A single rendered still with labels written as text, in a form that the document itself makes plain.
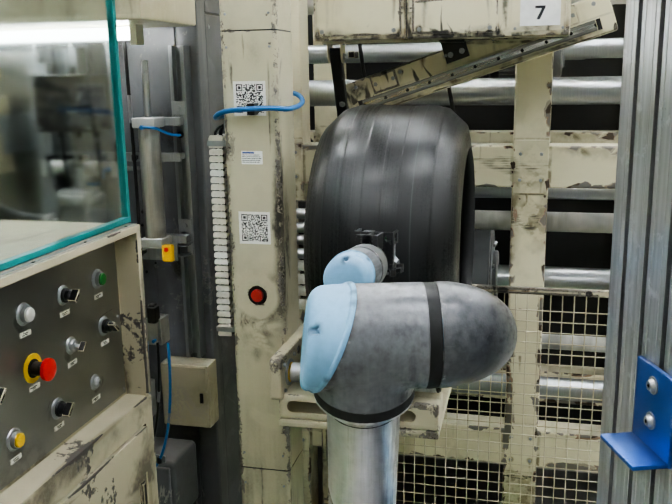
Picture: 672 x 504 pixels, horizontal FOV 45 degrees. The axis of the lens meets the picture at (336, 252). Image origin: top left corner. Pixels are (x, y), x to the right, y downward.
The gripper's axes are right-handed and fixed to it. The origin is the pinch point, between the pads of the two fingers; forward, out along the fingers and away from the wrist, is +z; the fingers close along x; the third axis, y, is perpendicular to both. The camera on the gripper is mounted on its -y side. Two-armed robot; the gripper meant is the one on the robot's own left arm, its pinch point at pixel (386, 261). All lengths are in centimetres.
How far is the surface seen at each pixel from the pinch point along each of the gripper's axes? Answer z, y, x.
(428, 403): 16.9, -32.7, -6.8
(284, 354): 17.4, -24.5, 25.7
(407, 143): 10.0, 22.6, -2.0
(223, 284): 26, -11, 44
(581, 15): 57, 54, -36
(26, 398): -34, -21, 56
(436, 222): 3.2, 7.6, -9.0
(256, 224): 22.3, 4.1, 34.0
